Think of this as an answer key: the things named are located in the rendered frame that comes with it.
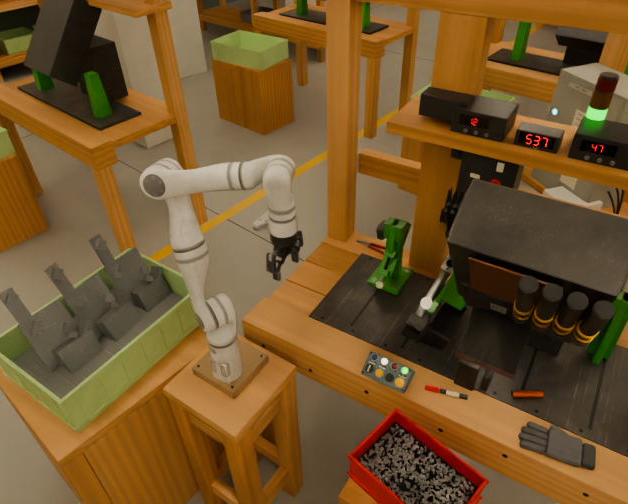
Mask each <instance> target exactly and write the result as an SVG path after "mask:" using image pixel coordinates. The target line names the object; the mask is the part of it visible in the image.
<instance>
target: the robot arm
mask: <svg viewBox="0 0 628 504"><path fill-rule="evenodd" d="M295 169H296V167H295V163H294V161H293V160H292V159H291V158H289V157H287V156H285V155H270V156H266V157H262V158H258V159H255V160H252V161H248V162H228V163H220V164H215V165H211V166H207V167H202V168H197V169H190V170H183V168H182V167H181V165H180V164H179V163H178V162H177V161H175V160H173V159H171V158H163V159H161V160H159V161H157V162H155V163H154V164H152V165H151V166H149V167H148V168H146V169H145V170H144V171H143V173H142V174H141V176H140V187H141V189H142V191H143V192H144V193H145V194H146V195H147V196H148V197H150V198H152V199H155V200H164V199H165V201H166V204H167V207H168V211H169V220H170V243H171V248H172V251H173V253H174V256H175V259H176V261H177V264H178V266H179V268H180V271H181V273H182V276H183V278H184V281H185V283H186V286H187V289H188V292H189V296H190V299H191V302H192V306H193V309H194V313H195V316H196V319H197V321H198V323H199V326H200V327H201V328H202V330H203V331H204V332H206V337H207V341H208V345H209V350H210V354H211V358H210V364H211V368H212V372H213V376H214V378H216V379H218V380H220V381H222V382H224V383H227V384H230V382H232V381H235V380H236V379H238V378H239V377H240V376H241V374H242V372H243V365H242V360H241V354H240V349H239V343H238V338H237V324H236V314H235V308H234V305H233V303H232V301H231V299H230V298H229V297H228V296H227V295H226V294H224V293H219V294H217V295H215V296H213V297H211V298H209V299H207V300H205V297H204V284H205V279H206V275H207V271H208V267H209V262H210V254H209V251H208V248H207V245H206V242H205V239H204V236H203V234H202V231H201V228H200V225H199V222H198V219H197V216H196V213H195V211H194V208H193V204H192V200H191V196H190V194H194V193H202V192H212V191H229V190H249V189H253V188H255V187H256V186H257V185H258V184H259V183H261V182H263V189H264V192H265V195H266V198H267V201H268V211H266V212H265V213H264V214H263V215H262V216H260V217H259V218H258V219H257V220H256V221H255V222H253V224H252V226H253V230H254V231H261V230H264V229H269V231H270V240H271V242H272V244H273V245H274V250H273V252H272V253H267V254H266V271H268V272H270V273H272V275H273V279H274V280H276V281H280V280H281V272H280V269H281V266H282V264H284V262H285V259H286V257H287V256H288V255H289V254H291V258H292V261H293V262H296V263H298V262H299V251H300V247H303V245H304V243H303V236H302V231H300V230H298V229H297V217H296V209H295V199H294V196H293V194H292V193H291V182H292V179H293V177H294V174H295ZM277 256H278V257H280V258H282V259H281V261H280V260H278V259H277V258H276V257H277ZM276 262H277V263H278V266H277V267H276ZM270 266H271V267H270Z"/></svg>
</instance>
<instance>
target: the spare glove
mask: <svg viewBox="0 0 628 504"><path fill-rule="evenodd" d="M518 437H519V439H520V440H521V441H520V443H519V445H520V447H521V448H524V449H528V450H531V451H534V452H537V453H541V454H544V453H545V454H546V456H547V457H550V458H552V459H555V460H558V461H561V462H563V463H566V464H569V465H572V466H574V467H580V465H581V466H582V467H583V468H586V469H589V470H594V468H595V461H596V448H595V446H594V445H591V444H588V443H584V444H583V443H582V440H581V439H579V438H576V437H574V436H571V435H568V434H567V433H566V432H565V431H563V430H562V429H561V428H559V427H558V426H556V425H555V424H553V425H551V426H550V429H549V430H548V429H547V428H545V427H543V426H541V425H538V424H536V423H534V422H531V421H529V422H528V423H527V427H526V426H523V427H522V428H521V432H520V433H519V435H518ZM545 447H546V448H545Z"/></svg>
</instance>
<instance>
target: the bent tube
mask: <svg viewBox="0 0 628 504"><path fill-rule="evenodd" d="M441 268H442V270H441V272H440V273H439V275H438V277H437V278H436V280H435V282H434V283H433V285H432V287H431V288H430V290H429V291H428V293H427V295H426V296H425V297H428V298H430V299H431V300H432V302H433V300H434V299H435V297H436V296H437V294H438V292H439V291H440V289H441V287H442V286H443V284H444V283H445V281H446V279H447V278H448V276H449V275H450V274H452V273H453V268H452V263H451V258H450V254H449V255H448V256H447V258H446V259H445V261H444V263H443V264H442V266H441ZM426 312H427V310H424V309H422V308H421V306H419V308H418V309H417V311H416V313H415V314H416V315H418V316H420V317H421V318H423V317H424V315H425V313H426Z"/></svg>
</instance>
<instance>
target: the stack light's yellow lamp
mask: <svg viewBox="0 0 628 504"><path fill-rule="evenodd" d="M613 95H614V93H613V94H600V93H597V92H596V91H595V90H594V92H593V95H592V98H591V101H590V104H589V106H590V107H591V108H593V109H596V110H607V109H608V108H609V106H610V103H611V100H612V97H613Z"/></svg>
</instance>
